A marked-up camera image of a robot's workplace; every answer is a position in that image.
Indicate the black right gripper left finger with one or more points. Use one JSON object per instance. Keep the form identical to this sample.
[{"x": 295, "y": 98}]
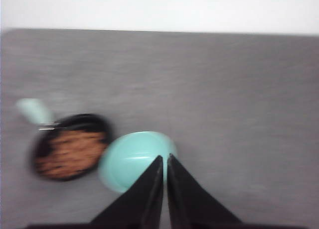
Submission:
[{"x": 140, "y": 206}]

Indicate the black frying pan green handle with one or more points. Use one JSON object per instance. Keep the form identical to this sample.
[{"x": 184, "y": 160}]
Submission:
[{"x": 35, "y": 111}]

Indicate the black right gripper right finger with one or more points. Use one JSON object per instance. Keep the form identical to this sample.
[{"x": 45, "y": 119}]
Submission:
[{"x": 192, "y": 207}]

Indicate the teal ceramic bowl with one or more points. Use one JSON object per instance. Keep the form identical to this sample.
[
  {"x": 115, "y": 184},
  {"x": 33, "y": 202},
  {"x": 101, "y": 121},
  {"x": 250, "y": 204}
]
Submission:
[{"x": 126, "y": 158}]

